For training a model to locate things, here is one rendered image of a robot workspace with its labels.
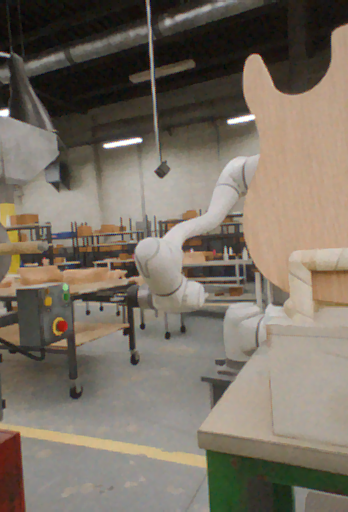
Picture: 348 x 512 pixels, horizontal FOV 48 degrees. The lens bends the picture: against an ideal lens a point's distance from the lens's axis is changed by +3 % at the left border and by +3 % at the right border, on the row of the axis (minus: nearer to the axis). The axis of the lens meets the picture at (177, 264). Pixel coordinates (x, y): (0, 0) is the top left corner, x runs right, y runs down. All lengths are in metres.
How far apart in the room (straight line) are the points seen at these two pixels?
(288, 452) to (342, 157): 0.44
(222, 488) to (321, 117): 0.60
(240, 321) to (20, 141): 1.00
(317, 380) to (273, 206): 0.27
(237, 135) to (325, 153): 11.91
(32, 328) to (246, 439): 0.91
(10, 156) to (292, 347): 0.69
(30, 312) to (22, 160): 0.59
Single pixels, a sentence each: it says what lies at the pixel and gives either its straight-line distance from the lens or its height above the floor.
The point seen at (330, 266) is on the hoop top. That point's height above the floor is 1.19.
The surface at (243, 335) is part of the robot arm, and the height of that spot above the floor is 0.86.
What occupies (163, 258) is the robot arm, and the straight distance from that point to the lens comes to 1.03.
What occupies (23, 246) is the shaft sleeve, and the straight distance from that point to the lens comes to 1.08.
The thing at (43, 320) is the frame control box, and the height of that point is 1.01.
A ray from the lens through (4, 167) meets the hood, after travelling 0.92.
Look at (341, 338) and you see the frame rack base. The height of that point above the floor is 1.09.
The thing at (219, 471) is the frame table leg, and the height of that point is 0.86.
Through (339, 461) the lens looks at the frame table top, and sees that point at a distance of 0.65.
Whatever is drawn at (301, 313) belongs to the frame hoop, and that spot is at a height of 1.12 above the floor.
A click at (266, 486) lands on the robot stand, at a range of 1.70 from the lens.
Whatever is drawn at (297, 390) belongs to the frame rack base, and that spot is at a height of 1.00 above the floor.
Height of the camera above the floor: 1.23
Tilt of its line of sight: 3 degrees down
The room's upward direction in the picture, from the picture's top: 4 degrees counter-clockwise
